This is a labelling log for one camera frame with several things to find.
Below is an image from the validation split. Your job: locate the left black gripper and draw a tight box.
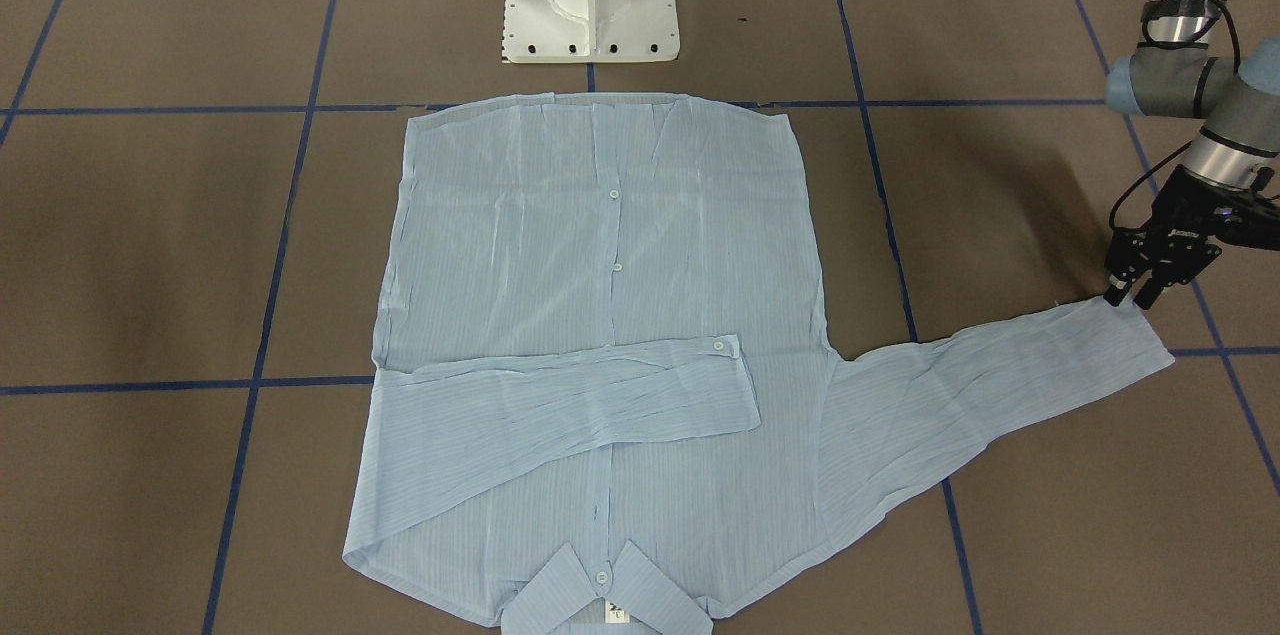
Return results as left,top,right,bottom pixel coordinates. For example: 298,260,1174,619
1103,166,1221,310

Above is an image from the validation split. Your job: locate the light blue button shirt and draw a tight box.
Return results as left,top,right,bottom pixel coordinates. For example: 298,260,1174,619
342,93,1172,634

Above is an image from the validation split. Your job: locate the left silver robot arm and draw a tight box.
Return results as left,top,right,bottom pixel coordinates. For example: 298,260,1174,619
1103,0,1279,310

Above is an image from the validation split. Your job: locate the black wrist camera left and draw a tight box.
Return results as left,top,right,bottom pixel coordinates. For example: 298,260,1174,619
1208,189,1279,252

